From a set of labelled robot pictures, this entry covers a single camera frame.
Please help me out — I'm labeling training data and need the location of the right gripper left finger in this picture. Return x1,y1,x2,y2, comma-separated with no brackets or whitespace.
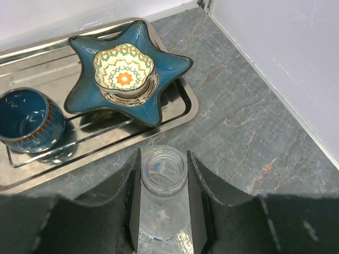
1,151,141,253

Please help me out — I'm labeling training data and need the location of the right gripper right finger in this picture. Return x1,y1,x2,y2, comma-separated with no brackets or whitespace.
187,151,338,253

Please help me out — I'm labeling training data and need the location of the clear Pocari Sweat bottle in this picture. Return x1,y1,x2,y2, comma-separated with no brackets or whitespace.
140,145,190,241

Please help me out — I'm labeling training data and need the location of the blue ceramic cup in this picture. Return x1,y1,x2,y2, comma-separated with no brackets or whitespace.
1,87,66,153

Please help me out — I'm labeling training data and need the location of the blue star-shaped dish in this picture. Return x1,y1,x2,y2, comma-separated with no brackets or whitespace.
64,20,193,127

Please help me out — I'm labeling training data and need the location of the patterned flower bowl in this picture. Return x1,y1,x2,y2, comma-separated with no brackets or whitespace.
92,43,155,96

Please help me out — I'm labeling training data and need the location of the steel tray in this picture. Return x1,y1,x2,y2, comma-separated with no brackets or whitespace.
1,19,198,193

